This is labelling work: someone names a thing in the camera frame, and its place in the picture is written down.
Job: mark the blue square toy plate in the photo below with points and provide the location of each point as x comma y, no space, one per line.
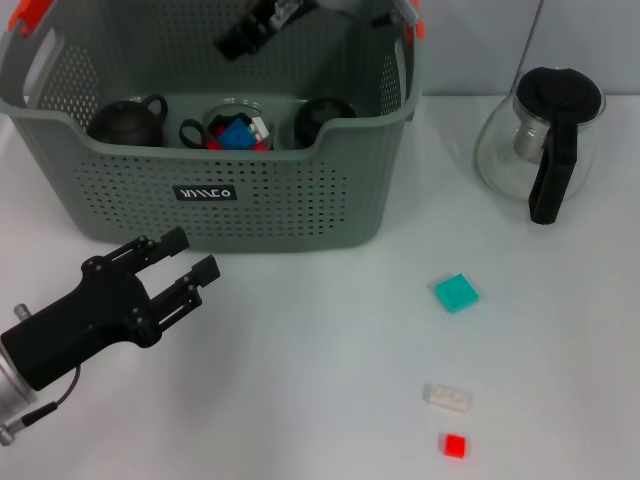
235,135

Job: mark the teal square toy plate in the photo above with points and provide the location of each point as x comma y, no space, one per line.
456,293

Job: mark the black clay teapot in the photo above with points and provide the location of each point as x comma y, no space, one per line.
125,125

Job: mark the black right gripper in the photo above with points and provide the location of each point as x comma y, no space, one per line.
280,6

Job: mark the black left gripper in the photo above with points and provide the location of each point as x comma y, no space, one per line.
90,320

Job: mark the red square toy brick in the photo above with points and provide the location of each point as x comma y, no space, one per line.
455,445

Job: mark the long red toy brick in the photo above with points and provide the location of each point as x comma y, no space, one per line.
259,147

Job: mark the grey perforated storage bin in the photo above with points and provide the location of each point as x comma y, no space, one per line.
150,220

